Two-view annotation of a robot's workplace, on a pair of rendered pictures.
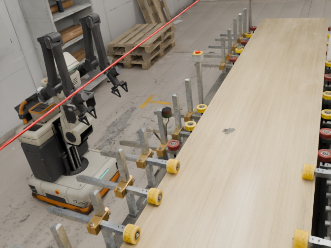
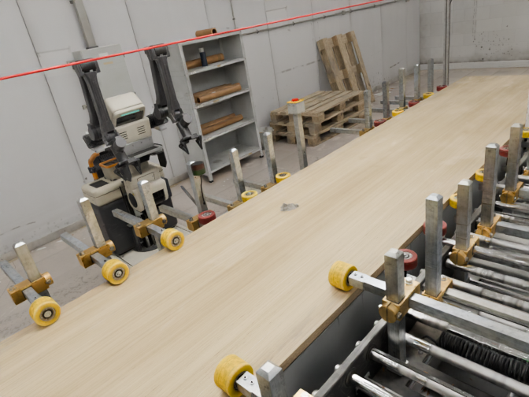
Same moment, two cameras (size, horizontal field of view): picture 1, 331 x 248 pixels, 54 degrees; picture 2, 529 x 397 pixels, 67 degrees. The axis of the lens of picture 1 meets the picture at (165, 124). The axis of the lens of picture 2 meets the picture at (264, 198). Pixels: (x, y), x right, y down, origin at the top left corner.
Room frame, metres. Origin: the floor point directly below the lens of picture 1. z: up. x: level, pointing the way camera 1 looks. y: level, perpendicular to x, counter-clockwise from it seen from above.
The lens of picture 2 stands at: (0.27, -0.87, 1.69)
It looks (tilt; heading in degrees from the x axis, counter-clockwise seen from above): 24 degrees down; 20
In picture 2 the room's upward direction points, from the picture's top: 10 degrees counter-clockwise
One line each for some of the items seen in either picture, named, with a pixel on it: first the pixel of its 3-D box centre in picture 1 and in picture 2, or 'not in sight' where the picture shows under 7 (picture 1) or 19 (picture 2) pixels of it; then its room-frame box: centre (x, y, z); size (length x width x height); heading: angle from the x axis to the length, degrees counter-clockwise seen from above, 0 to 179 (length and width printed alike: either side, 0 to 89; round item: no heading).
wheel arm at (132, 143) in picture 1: (148, 146); (184, 217); (1.83, 0.14, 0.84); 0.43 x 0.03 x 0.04; 62
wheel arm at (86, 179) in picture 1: (114, 185); (86, 250); (1.36, 0.32, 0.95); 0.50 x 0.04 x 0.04; 62
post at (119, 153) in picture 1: (126, 184); (102, 251); (1.37, 0.26, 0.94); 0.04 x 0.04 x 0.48; 62
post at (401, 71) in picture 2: (235, 39); (402, 99); (3.58, -0.91, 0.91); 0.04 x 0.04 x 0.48; 62
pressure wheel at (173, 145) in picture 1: (174, 149); (209, 224); (1.74, -0.03, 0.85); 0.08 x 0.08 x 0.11
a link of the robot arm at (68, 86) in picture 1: (62, 67); (98, 102); (2.07, 0.62, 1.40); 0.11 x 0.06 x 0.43; 150
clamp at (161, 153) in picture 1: (164, 147); (201, 220); (1.79, 0.03, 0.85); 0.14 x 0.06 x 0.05; 152
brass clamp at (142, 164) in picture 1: (145, 158); (150, 224); (1.57, 0.15, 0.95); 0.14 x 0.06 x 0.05; 152
